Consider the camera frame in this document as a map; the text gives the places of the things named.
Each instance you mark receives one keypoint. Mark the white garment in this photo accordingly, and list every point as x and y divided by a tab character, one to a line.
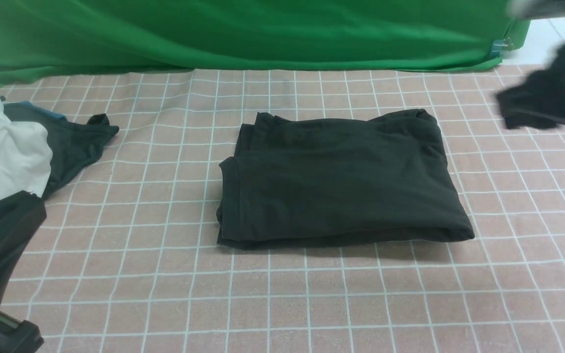
25	157

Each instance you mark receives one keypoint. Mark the green backdrop cloth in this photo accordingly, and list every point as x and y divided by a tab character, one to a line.
41	38

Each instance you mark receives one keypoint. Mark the pink checkered tablecloth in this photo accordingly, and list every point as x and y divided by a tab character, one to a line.
126	260

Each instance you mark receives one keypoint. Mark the metal binder clip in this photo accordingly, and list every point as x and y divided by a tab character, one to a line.
499	47

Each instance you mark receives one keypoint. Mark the blue garment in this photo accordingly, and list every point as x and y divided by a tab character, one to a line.
45	111

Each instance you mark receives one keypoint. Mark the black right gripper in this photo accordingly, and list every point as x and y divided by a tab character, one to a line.
538	102

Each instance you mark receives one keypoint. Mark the dark gray long-sleeve top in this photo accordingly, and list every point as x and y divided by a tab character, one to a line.
339	182

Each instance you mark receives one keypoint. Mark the dark teal garment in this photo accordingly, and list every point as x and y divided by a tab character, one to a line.
74	146

